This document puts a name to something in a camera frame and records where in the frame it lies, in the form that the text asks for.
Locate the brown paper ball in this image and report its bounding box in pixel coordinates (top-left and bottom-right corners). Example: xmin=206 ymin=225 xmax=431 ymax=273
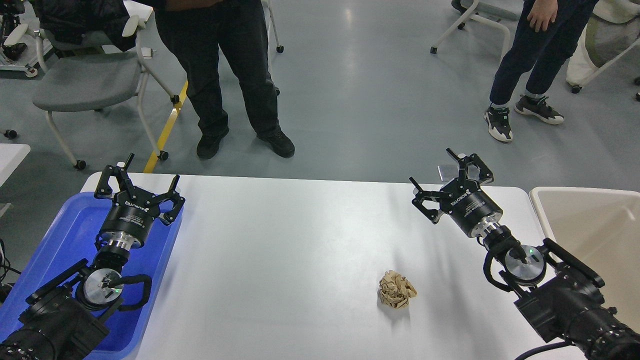
xmin=378 ymin=269 xmax=418 ymax=309

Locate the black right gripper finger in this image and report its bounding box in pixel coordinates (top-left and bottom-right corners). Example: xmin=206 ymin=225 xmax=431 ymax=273
xmin=409 ymin=177 xmax=453 ymax=224
xmin=446 ymin=147 xmax=495 ymax=192

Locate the beige plastic bin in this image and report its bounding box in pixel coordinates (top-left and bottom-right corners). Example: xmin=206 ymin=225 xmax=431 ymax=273
xmin=529 ymin=187 xmax=640 ymax=331

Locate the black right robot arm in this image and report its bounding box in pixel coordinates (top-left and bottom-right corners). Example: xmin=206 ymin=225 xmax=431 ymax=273
xmin=411 ymin=148 xmax=640 ymax=360

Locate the metal floor socket plate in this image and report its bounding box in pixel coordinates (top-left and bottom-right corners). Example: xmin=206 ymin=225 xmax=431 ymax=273
xmin=437 ymin=164 xmax=460 ymax=183

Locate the person in black trousers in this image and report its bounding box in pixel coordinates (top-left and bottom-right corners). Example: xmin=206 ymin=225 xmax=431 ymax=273
xmin=150 ymin=0 xmax=296 ymax=160

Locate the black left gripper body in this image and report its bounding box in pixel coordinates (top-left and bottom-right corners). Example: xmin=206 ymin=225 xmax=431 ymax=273
xmin=96 ymin=187 xmax=160 ymax=249

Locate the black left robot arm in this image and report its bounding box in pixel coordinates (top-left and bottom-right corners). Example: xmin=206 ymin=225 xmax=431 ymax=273
xmin=1 ymin=154 xmax=185 ymax=360

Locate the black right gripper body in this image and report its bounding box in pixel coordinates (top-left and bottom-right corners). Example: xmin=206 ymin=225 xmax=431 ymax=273
xmin=442 ymin=181 xmax=504 ymax=238

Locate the grey chair with jacket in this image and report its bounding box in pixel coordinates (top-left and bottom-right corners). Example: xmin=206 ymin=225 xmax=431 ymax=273
xmin=5 ymin=0 xmax=169 ymax=170

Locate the blue plastic tray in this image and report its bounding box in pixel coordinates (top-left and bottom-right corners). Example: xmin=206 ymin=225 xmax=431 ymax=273
xmin=0 ymin=192 xmax=183 ymax=360

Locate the grey chair top right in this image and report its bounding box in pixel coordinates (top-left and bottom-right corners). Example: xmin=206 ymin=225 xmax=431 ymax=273
xmin=430 ymin=0 xmax=520 ymax=59

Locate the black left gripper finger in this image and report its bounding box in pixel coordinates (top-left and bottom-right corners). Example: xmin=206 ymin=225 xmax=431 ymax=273
xmin=94 ymin=153 xmax=136 ymax=202
xmin=150 ymin=174 xmax=185 ymax=226

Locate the white side table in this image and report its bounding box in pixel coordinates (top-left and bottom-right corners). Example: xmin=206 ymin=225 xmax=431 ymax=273
xmin=0 ymin=143 xmax=31 ymax=187

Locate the chair with white bag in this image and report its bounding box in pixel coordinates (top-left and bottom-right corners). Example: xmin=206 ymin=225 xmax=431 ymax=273
xmin=566 ymin=0 xmax=640 ymax=94

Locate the person in navy trousers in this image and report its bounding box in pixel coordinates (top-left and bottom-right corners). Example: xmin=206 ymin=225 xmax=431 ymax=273
xmin=483 ymin=0 xmax=597 ymax=142

